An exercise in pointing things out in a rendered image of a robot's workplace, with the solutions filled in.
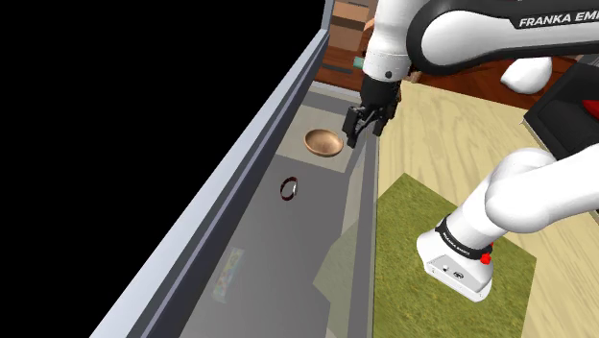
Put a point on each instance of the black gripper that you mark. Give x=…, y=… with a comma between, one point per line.
x=380, y=96

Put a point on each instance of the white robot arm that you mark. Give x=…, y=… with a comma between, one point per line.
x=524, y=192

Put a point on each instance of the brown bowl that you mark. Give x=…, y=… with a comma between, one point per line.
x=324, y=142

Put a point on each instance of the wooden chest of drawers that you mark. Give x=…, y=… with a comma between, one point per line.
x=347, y=23

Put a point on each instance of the grey desk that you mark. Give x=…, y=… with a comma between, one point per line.
x=280, y=262

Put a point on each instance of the green robot stand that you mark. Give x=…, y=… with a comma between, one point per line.
x=412, y=299

